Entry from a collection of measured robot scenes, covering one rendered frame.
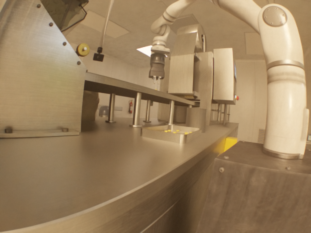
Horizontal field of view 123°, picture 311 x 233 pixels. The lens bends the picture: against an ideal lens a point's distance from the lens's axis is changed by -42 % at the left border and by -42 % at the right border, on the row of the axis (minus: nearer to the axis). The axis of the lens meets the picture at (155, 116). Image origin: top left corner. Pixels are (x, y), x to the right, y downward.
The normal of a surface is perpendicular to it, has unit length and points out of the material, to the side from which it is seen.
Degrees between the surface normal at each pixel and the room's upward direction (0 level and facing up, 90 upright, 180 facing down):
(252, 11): 112
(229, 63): 90
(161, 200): 90
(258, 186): 90
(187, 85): 90
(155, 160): 0
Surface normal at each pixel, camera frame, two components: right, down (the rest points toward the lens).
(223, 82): -0.57, -0.02
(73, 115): 0.82, 0.08
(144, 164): 0.08, -1.00
